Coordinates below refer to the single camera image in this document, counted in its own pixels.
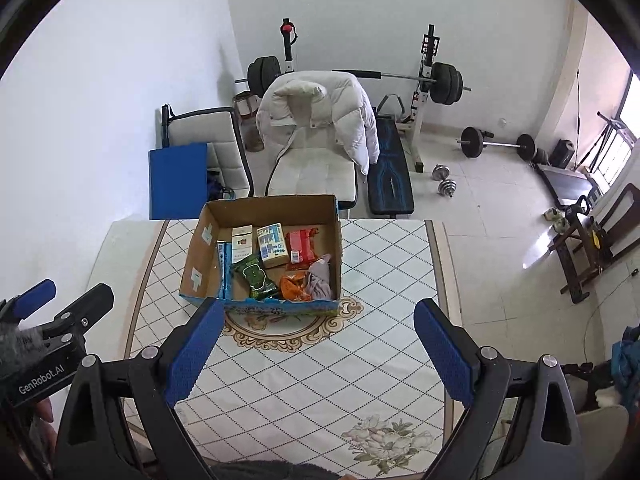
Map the window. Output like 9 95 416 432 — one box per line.
597 72 640 186

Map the person's dark grey clothing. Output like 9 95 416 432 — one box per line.
210 460 341 480

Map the white chair with black frame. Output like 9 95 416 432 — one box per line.
160 104 255 200

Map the thin black pole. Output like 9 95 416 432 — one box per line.
574 69 582 171

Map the long barbell with black plates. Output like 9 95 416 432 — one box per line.
234 56 472 107

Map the dark wooden chair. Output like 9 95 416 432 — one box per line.
547 182 640 305

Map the blue clothing pile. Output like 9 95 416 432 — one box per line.
610 325 640 406

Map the black blue weight bench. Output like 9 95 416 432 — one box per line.
367 94 416 219

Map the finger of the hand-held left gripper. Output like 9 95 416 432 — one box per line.
42 283 115 353
0 279 57 328

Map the grey cloth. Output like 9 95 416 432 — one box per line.
306 254 337 301

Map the black speaker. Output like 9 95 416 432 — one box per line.
550 139 576 170

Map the treadmill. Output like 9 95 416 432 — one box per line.
532 112 636 211

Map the white cushioned chair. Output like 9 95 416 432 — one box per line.
265 145 360 209

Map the green snack packet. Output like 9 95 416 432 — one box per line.
231 252 280 301

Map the white barbell rack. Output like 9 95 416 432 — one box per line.
280 17 441 173

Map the white blue tissue pack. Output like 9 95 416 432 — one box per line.
256 222 290 268

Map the beige chair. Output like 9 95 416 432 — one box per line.
575 405 631 480

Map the white puffer jacket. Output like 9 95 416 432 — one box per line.
255 71 379 177

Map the orange snack packet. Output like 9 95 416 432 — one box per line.
279 270 313 303

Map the blue mat board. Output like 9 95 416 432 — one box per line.
148 142 209 221

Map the red snack packet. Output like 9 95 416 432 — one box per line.
287 226 321 265

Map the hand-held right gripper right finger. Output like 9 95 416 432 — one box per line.
414 298 586 480

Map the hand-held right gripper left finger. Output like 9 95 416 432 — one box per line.
54 298 226 480

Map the long blue packet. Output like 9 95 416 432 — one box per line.
216 241 236 302

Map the white red cigarette pack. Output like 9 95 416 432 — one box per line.
231 226 255 265

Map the short barbell with black plates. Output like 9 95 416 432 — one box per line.
457 126 537 161

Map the cardboard box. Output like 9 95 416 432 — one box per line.
179 194 343 317

